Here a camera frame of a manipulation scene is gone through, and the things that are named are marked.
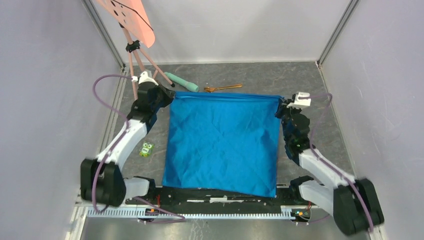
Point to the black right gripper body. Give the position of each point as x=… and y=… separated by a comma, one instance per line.
x=285, y=114

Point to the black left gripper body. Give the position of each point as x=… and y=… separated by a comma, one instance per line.
x=157, y=104

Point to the blue cloth napkin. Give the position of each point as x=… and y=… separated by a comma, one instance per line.
x=223, y=141

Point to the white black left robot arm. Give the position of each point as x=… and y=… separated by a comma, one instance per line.
x=101, y=178

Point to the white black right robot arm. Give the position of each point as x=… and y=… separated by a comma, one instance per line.
x=352, y=203

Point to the mint green flashlight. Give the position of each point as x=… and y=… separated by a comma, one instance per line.
x=190, y=86

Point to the gold spoon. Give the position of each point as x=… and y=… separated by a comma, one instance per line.
x=208, y=89

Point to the gold fork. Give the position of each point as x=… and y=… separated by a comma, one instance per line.
x=227, y=87

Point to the green owl toy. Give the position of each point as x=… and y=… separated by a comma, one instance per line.
x=146, y=149

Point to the pink music stand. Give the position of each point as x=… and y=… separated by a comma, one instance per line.
x=136, y=27

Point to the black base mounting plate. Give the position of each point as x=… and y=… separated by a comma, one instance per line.
x=214, y=201

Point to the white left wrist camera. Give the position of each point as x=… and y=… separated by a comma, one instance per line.
x=144, y=77

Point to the white cable duct strip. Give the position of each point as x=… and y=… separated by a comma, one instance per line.
x=143, y=212

